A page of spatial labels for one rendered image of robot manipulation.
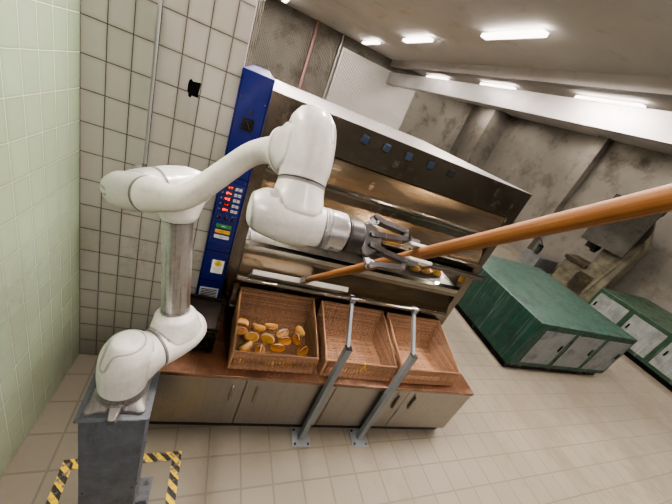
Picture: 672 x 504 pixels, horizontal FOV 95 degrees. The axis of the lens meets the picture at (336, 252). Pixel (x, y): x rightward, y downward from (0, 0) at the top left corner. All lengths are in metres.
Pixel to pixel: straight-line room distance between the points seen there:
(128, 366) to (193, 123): 1.20
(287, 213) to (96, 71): 1.51
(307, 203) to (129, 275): 1.88
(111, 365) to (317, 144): 0.97
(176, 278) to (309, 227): 0.72
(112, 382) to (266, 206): 0.90
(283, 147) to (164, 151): 1.35
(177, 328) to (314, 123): 0.95
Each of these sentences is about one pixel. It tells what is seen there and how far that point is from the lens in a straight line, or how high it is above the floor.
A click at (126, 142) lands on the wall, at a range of 2.00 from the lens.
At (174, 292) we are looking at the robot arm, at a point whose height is 1.40.
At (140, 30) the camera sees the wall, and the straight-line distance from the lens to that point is 1.90.
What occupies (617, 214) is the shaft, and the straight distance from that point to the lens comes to 0.52.
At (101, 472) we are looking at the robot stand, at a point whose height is 0.65.
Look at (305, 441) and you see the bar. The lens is 2.66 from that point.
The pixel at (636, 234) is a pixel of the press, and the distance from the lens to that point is 9.36.
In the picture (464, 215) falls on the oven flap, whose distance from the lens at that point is 2.45.
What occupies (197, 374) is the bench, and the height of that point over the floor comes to 0.57.
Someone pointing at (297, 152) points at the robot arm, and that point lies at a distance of 0.63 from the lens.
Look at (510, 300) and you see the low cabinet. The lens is 4.75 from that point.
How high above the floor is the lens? 2.21
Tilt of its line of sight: 25 degrees down
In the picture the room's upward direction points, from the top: 23 degrees clockwise
